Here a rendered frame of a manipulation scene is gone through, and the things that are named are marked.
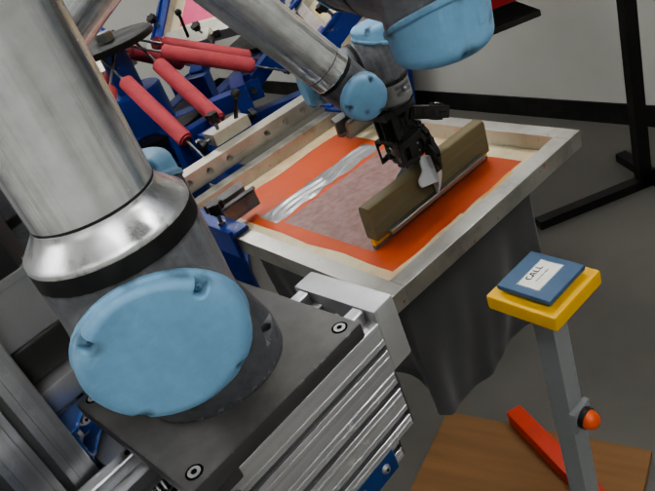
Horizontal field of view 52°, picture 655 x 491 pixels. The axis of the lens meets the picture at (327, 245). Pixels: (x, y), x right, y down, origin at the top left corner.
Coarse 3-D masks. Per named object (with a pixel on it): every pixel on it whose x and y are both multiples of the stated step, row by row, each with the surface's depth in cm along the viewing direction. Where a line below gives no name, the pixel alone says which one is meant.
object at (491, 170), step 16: (336, 144) 181; (352, 144) 178; (304, 160) 180; (320, 160) 176; (336, 160) 173; (368, 160) 167; (496, 160) 146; (512, 160) 144; (352, 176) 162; (368, 176) 159; (384, 176) 157; (480, 176) 142; (496, 176) 140; (448, 192) 141; (464, 192) 139; (480, 192) 137; (448, 208) 136; (464, 208) 134
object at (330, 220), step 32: (256, 192) 173; (288, 192) 167; (320, 192) 161; (352, 192) 156; (256, 224) 158; (288, 224) 153; (320, 224) 148; (352, 224) 143; (416, 224) 135; (448, 224) 131; (352, 256) 133; (384, 256) 129
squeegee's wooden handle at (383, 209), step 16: (464, 128) 141; (480, 128) 141; (448, 144) 137; (464, 144) 139; (480, 144) 142; (448, 160) 137; (464, 160) 140; (400, 176) 132; (416, 176) 132; (448, 176) 139; (384, 192) 129; (400, 192) 130; (416, 192) 133; (432, 192) 136; (368, 208) 126; (384, 208) 129; (400, 208) 132; (368, 224) 129; (384, 224) 130
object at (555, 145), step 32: (320, 128) 190; (448, 128) 160; (512, 128) 148; (544, 128) 143; (256, 160) 181; (544, 160) 132; (512, 192) 127; (480, 224) 123; (256, 256) 145; (288, 256) 134; (320, 256) 130; (448, 256) 119; (384, 288) 115; (416, 288) 116
